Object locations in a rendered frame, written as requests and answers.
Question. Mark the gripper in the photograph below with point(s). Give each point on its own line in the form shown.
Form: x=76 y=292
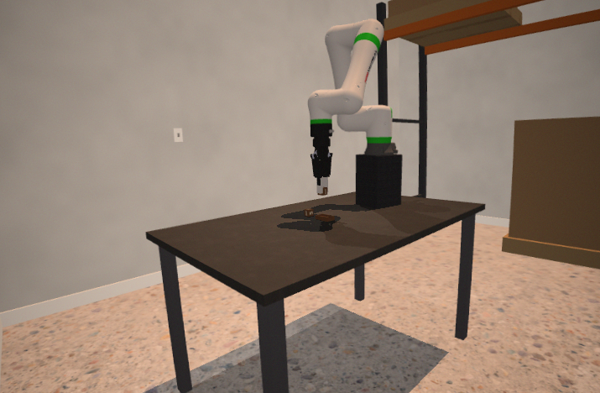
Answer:
x=320 y=160

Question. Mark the orange rectangular tray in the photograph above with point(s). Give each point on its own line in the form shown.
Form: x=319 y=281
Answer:
x=324 y=217

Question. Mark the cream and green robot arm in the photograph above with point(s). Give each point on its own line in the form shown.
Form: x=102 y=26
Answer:
x=376 y=121

